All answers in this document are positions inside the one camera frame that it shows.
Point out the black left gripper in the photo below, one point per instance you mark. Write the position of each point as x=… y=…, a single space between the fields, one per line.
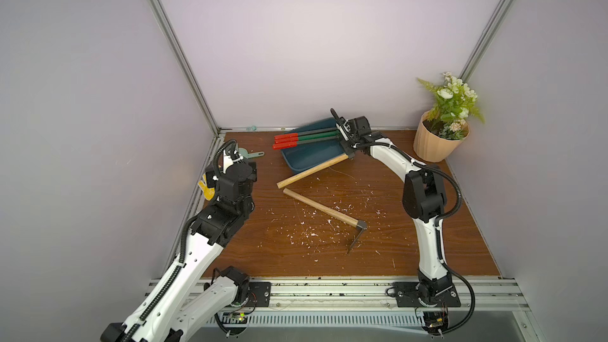
x=248 y=173

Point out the speckled black metal hoe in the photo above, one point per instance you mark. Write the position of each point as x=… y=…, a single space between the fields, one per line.
x=300 y=134

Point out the green metal hoe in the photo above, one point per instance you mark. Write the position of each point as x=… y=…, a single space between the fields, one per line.
x=321 y=135

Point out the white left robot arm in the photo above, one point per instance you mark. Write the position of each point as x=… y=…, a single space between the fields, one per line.
x=165 y=315

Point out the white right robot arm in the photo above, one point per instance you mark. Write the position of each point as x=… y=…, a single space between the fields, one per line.
x=429 y=197

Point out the teal plastic storage box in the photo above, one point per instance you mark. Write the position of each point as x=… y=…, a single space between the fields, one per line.
x=307 y=156

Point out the yellow white work glove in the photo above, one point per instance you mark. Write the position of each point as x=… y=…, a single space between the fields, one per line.
x=207 y=185

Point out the mint green hand brush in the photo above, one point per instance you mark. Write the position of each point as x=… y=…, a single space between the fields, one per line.
x=250 y=155

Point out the beige ribbed flower pot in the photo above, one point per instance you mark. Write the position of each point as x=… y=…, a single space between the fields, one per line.
x=431 y=148

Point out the artificial green flowering plant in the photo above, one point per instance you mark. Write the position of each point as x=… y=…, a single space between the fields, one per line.
x=455 y=103

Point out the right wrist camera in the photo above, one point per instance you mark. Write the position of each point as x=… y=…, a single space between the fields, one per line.
x=344 y=128

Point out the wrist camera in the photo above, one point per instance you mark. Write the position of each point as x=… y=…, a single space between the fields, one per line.
x=231 y=155
x=344 y=128

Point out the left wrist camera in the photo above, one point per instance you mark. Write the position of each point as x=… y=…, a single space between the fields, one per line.
x=231 y=155

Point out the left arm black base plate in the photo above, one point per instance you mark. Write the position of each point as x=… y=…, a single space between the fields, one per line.
x=258 y=295

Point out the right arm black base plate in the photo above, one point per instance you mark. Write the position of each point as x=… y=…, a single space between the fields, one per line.
x=414 y=294

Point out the aluminium front rail frame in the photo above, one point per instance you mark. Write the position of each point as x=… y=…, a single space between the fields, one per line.
x=362 y=302

